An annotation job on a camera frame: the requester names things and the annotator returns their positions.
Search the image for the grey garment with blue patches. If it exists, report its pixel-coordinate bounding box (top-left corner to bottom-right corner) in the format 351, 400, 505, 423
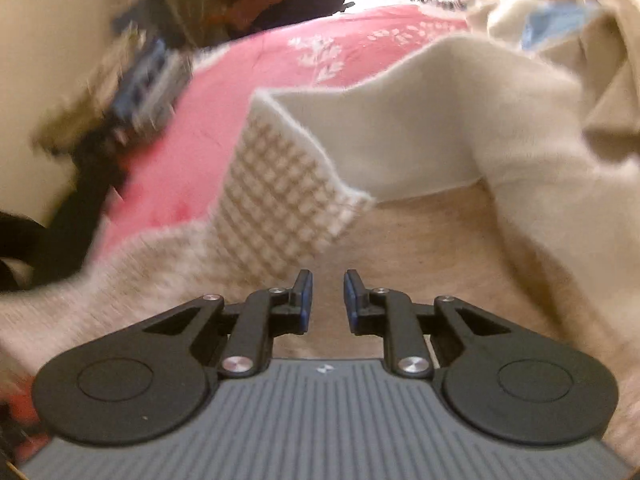
470, 0, 640, 161

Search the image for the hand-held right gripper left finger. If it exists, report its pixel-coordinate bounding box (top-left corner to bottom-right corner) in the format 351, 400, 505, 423
142, 269, 314, 379

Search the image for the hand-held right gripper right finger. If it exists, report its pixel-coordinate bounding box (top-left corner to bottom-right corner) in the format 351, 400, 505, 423
343, 269, 516, 380

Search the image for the dark cloth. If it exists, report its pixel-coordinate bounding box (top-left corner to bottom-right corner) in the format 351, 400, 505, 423
0, 210, 51, 292

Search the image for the pink floral blanket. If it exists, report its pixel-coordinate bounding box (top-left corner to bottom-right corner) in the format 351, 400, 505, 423
90, 4, 473, 263

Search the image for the beige knit sweater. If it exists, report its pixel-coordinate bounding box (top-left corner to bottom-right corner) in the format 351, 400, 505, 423
0, 34, 640, 466

